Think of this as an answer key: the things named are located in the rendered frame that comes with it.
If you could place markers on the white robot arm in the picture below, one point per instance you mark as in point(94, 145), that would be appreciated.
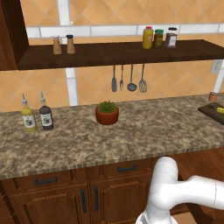
point(172, 191)

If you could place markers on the potted green plant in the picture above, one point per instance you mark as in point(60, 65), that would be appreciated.
point(107, 113)

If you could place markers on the small brown jar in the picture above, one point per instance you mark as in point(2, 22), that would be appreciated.
point(212, 96)

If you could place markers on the dark vinegar bottle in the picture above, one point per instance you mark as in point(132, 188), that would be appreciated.
point(46, 116)

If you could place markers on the olive jar with green lid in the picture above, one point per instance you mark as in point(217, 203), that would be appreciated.
point(158, 39)

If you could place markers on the wooden drawer front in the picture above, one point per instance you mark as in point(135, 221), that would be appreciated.
point(43, 180)
point(127, 168)

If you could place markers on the dark wooden wall cupboard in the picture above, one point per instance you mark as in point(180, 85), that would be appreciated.
point(11, 32)

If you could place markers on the white wall socket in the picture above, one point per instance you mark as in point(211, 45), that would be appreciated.
point(216, 66)

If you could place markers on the yellow jar with red lid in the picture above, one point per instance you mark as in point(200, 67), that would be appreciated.
point(148, 38)

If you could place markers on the hanging grey fork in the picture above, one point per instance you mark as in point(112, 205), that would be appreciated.
point(121, 81)

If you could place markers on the hanging grey spatula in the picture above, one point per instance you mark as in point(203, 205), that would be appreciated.
point(114, 83)

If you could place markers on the silver-capped brown shaker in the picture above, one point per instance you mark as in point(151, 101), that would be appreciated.
point(57, 46)

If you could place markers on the yellow oil bottle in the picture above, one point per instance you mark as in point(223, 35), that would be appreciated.
point(29, 118)

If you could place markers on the dark wooden cutting board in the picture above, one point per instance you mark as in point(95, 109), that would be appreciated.
point(214, 112)

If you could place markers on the black-capped brown shaker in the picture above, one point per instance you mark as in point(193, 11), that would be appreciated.
point(70, 45)

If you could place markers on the hanging grey ladle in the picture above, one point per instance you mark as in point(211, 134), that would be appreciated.
point(131, 86)

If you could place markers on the dark wooden wall shelf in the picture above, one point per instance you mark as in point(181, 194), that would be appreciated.
point(116, 54)

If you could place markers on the hanging grey slotted turner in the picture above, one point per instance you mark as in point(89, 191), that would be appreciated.
point(142, 84)

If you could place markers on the wooden cupboard door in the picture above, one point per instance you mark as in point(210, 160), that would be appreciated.
point(122, 201)
point(49, 205)

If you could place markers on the dark jar with black lid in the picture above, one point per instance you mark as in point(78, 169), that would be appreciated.
point(171, 38)

